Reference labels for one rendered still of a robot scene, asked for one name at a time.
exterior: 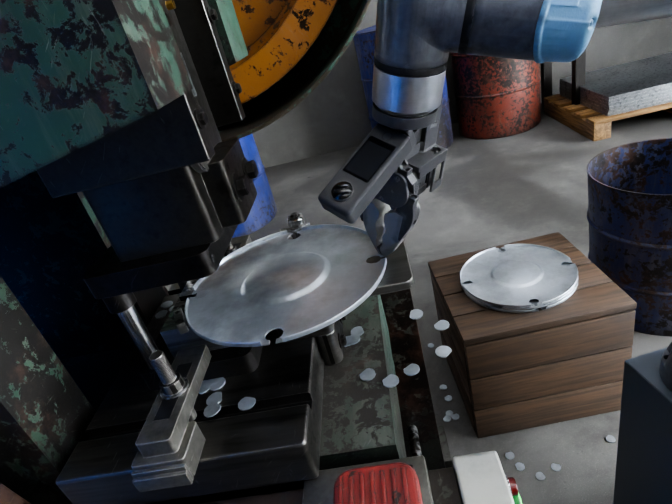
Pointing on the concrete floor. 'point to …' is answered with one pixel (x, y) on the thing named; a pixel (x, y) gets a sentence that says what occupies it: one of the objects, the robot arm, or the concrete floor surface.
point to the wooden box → (536, 348)
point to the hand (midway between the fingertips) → (380, 250)
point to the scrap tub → (635, 226)
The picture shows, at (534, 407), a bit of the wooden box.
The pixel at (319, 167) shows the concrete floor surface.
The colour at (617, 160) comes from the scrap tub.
